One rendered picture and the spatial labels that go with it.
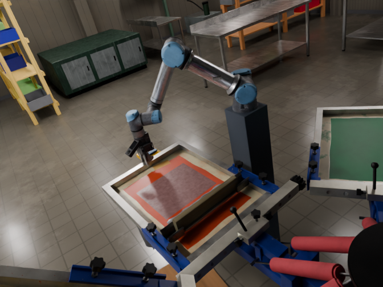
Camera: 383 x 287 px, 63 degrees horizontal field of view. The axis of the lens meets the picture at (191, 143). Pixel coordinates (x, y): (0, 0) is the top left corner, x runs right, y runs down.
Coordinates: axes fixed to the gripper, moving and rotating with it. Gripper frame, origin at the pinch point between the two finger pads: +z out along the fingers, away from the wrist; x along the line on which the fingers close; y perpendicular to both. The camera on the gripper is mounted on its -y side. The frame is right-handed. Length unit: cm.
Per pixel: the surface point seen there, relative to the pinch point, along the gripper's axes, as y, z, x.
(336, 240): 5, -22, -119
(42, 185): -50, 109, 226
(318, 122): 95, 0, -57
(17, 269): -73, -39, -67
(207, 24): 284, 11, 262
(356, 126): 106, 3, -75
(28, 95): 16, 79, 505
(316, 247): 4, -15, -113
